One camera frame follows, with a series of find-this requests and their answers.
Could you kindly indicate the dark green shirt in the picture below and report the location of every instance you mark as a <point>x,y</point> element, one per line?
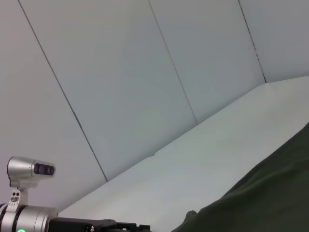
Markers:
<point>265,205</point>

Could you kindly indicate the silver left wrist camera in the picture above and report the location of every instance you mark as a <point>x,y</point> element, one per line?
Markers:
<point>21,169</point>

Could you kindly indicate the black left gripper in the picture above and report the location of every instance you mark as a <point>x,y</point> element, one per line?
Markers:
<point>84,226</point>

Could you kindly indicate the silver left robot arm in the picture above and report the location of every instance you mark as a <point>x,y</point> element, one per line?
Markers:
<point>29,220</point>

